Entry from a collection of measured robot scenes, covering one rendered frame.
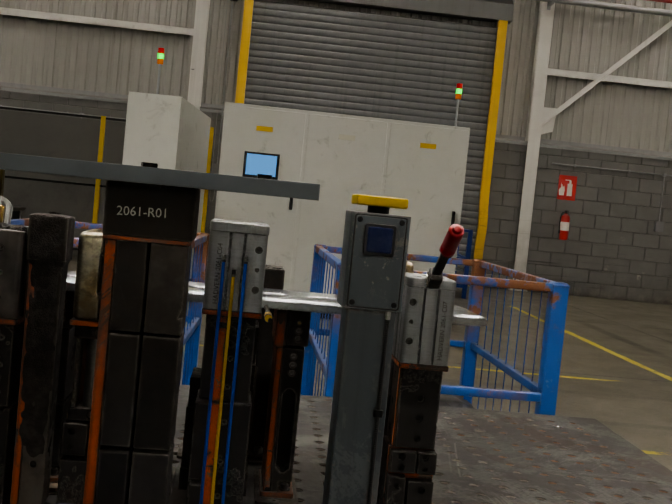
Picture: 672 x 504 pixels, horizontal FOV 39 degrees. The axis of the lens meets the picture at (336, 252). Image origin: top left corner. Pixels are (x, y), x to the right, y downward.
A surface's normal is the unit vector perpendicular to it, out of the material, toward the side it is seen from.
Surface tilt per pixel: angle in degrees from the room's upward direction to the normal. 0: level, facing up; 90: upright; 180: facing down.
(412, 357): 90
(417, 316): 90
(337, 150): 90
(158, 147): 90
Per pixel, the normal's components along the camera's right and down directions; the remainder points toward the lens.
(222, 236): 0.09, 0.06
